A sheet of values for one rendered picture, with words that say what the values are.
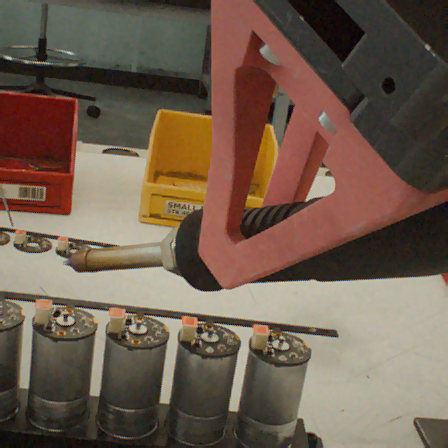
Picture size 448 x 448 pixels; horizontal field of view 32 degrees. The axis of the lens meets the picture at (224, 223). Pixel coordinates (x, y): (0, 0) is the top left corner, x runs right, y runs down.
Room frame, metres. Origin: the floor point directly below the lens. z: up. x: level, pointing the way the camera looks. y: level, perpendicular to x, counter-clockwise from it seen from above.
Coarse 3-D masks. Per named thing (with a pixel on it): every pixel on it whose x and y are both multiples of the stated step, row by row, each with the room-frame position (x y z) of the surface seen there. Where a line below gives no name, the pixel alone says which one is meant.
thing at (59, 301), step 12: (24, 300) 0.28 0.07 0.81; (60, 300) 0.29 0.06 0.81; (72, 300) 0.29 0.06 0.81; (84, 300) 0.29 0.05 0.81; (132, 312) 0.29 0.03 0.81; (144, 312) 0.29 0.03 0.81; (156, 312) 0.29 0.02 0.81; (168, 312) 0.29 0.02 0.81; (180, 312) 0.29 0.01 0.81; (228, 324) 0.29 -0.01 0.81; (240, 324) 0.29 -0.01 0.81; (264, 324) 0.29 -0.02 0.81; (276, 324) 0.29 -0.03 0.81; (288, 324) 0.30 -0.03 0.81; (336, 336) 0.29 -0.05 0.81
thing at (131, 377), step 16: (112, 352) 0.26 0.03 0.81; (128, 352) 0.26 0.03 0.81; (144, 352) 0.26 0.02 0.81; (160, 352) 0.26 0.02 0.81; (112, 368) 0.26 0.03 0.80; (128, 368) 0.26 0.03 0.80; (144, 368) 0.26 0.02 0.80; (160, 368) 0.27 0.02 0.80; (112, 384) 0.26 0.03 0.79; (128, 384) 0.26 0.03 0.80; (144, 384) 0.26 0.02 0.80; (160, 384) 0.27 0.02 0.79; (112, 400) 0.26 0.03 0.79; (128, 400) 0.26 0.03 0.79; (144, 400) 0.26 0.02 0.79; (160, 400) 0.27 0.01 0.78; (112, 416) 0.26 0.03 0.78; (128, 416) 0.26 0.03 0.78; (144, 416) 0.26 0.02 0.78; (112, 432) 0.26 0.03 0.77; (128, 432) 0.26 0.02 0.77; (144, 432) 0.26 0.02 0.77
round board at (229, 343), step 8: (200, 328) 0.28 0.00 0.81; (216, 328) 0.28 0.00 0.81; (224, 328) 0.28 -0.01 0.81; (200, 336) 0.27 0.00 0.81; (224, 336) 0.28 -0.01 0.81; (232, 336) 0.28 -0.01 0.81; (184, 344) 0.27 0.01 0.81; (192, 344) 0.27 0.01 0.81; (200, 344) 0.27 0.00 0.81; (208, 344) 0.27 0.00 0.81; (216, 344) 0.27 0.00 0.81; (224, 344) 0.27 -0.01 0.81; (232, 344) 0.27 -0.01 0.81; (240, 344) 0.27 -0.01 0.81; (192, 352) 0.26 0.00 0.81; (200, 352) 0.26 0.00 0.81; (208, 352) 0.26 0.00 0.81; (216, 352) 0.26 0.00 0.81; (224, 352) 0.26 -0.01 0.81; (232, 352) 0.27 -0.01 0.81
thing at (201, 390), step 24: (216, 336) 0.27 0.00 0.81; (192, 360) 0.26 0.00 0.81; (216, 360) 0.26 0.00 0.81; (192, 384) 0.26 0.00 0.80; (216, 384) 0.26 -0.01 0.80; (168, 408) 0.27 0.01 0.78; (192, 408) 0.26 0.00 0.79; (216, 408) 0.26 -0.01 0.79; (168, 432) 0.27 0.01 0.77; (192, 432) 0.26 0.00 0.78; (216, 432) 0.26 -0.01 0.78
